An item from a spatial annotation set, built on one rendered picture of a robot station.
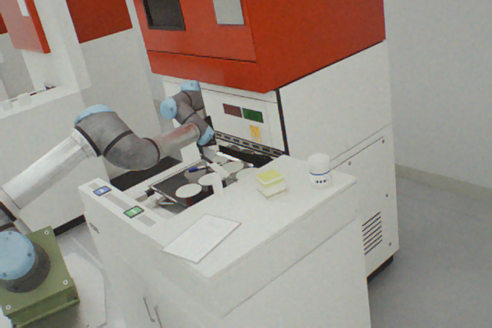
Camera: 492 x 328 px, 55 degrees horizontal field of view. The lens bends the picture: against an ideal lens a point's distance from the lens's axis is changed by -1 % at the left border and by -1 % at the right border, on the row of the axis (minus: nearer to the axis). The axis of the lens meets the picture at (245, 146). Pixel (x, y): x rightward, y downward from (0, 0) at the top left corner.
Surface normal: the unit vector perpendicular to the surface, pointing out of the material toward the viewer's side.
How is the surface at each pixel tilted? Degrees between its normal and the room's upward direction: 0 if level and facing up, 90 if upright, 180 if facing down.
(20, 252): 56
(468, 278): 0
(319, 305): 90
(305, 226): 90
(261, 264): 90
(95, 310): 0
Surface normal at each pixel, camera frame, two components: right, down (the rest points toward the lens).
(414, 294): -0.18, -0.90
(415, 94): -0.75, 0.39
